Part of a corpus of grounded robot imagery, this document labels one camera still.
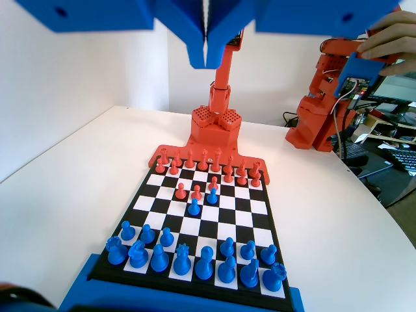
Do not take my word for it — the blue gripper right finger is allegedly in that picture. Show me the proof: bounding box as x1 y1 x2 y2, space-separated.
207 0 261 70

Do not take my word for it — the light wooden desk shelf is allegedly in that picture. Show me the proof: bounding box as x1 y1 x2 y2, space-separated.
363 112 416 146

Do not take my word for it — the blue arm base plate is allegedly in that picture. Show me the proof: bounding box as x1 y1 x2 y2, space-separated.
57 252 306 312

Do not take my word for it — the blue chess bishop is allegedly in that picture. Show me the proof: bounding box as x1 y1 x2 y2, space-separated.
149 243 170 274
216 255 238 285

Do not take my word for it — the blue chess rook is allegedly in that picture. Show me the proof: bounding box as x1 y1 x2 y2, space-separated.
106 236 128 266
262 262 287 292

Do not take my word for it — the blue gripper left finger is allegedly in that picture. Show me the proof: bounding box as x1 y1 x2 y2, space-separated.
152 0 207 70

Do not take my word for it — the black and white chessboard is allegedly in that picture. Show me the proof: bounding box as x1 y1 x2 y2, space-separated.
86 159 295 309

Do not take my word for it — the black keyboard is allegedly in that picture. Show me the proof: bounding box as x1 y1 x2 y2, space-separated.
383 148 416 176

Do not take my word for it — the person's hand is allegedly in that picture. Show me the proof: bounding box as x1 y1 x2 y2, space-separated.
357 9 416 78

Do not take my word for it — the red leader arm blue handle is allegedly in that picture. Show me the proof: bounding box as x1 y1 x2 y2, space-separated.
285 6 404 153

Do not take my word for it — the blue chess queen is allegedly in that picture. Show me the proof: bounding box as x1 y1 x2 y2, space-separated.
172 243 192 277

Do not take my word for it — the black computer monitor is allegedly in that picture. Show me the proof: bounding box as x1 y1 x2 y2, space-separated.
369 73 416 126

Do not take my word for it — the dark laptop computer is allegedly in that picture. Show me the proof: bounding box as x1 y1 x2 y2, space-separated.
337 141 396 179

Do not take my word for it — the blue chess king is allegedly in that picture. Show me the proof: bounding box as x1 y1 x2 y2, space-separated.
194 246 215 281

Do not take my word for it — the red chess queen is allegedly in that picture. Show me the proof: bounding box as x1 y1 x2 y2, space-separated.
198 148 211 172

